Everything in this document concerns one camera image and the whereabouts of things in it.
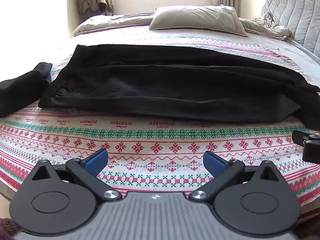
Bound light grey quilt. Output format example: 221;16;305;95
72;12;292;41

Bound patterned bed sheet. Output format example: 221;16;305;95
0;27;320;205

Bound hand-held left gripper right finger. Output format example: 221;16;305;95
189;151;286;202

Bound folded black clothes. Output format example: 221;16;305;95
0;62;53;118

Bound grey padded headboard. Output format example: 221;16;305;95
260;0;320;55

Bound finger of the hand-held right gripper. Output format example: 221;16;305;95
292;129;320;163

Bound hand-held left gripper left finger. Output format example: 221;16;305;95
32;148;123;202

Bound black pants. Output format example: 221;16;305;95
38;44;320;131

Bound grey pillow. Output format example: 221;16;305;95
149;5;248;37

